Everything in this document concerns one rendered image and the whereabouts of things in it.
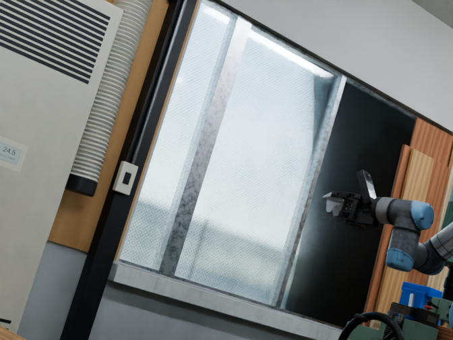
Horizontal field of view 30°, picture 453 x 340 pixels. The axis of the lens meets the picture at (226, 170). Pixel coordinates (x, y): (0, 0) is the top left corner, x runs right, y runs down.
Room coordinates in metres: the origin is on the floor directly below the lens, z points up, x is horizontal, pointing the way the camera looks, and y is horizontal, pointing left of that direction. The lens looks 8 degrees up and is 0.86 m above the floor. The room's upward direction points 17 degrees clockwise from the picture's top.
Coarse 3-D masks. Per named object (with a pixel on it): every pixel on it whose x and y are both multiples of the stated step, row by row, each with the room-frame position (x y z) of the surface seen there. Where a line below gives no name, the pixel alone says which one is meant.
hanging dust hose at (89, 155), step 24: (120, 0) 3.37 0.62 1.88; (144, 0) 3.38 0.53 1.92; (120, 24) 3.36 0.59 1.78; (120, 48) 3.35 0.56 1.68; (120, 72) 3.37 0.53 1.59; (96, 96) 3.35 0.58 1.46; (120, 96) 3.39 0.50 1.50; (96, 120) 3.36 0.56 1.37; (96, 144) 3.36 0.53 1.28; (72, 168) 3.36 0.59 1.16; (96, 168) 3.39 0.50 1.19
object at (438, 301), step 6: (432, 300) 3.02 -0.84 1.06; (438, 300) 3.00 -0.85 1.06; (444, 300) 2.98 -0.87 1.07; (432, 306) 3.01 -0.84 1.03; (438, 306) 2.99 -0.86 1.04; (444, 306) 2.97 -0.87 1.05; (450, 306) 2.98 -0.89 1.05; (438, 312) 2.99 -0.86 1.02; (444, 312) 2.97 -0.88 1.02; (444, 318) 2.97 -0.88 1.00; (444, 324) 3.02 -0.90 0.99
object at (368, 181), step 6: (360, 174) 2.42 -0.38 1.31; (366, 174) 2.41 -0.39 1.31; (360, 180) 2.41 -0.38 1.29; (366, 180) 2.40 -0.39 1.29; (360, 186) 2.41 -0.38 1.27; (366, 186) 2.39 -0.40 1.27; (372, 186) 2.42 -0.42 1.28; (366, 192) 2.39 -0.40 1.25; (372, 192) 2.40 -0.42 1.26; (366, 198) 2.38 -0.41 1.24; (372, 198) 2.38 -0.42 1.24; (366, 204) 2.38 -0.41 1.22
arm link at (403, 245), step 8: (392, 232) 2.30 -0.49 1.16; (400, 232) 2.27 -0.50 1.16; (408, 232) 2.26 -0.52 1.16; (416, 232) 2.27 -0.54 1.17; (392, 240) 2.29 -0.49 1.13; (400, 240) 2.27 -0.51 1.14; (408, 240) 2.26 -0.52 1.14; (416, 240) 2.27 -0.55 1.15; (392, 248) 2.28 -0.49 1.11; (400, 248) 2.26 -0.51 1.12; (408, 248) 2.26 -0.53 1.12; (416, 248) 2.28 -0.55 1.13; (424, 248) 2.32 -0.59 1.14; (392, 256) 2.27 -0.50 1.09; (400, 256) 2.26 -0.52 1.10; (408, 256) 2.26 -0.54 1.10; (416, 256) 2.29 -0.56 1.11; (424, 256) 2.31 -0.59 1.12; (392, 264) 2.28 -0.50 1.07; (400, 264) 2.26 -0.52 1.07; (408, 264) 2.27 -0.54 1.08; (416, 264) 2.32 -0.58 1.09
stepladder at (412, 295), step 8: (408, 288) 3.88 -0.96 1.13; (416, 288) 3.85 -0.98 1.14; (424, 288) 3.81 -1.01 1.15; (432, 288) 3.80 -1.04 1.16; (400, 296) 3.89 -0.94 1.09; (408, 296) 3.86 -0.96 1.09; (416, 296) 3.82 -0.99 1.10; (424, 296) 3.80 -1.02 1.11; (432, 296) 3.81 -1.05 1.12; (440, 296) 3.84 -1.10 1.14; (408, 304) 3.85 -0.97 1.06; (416, 304) 3.81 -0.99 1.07; (424, 304) 3.81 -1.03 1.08
